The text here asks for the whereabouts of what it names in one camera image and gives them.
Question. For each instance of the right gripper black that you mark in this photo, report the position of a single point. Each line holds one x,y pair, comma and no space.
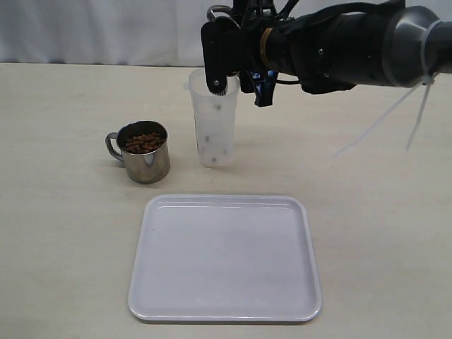
233,45

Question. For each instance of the steel mug with pellets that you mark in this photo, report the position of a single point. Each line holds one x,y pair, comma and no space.
142,147

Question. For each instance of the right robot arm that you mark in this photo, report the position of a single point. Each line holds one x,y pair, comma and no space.
334,49

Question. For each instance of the clear plastic tall cup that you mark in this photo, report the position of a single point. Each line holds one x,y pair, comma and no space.
214,119

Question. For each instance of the white backdrop curtain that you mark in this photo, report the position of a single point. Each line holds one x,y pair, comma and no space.
125,33

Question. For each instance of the white rectangular tray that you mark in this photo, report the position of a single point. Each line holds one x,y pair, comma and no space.
224,258

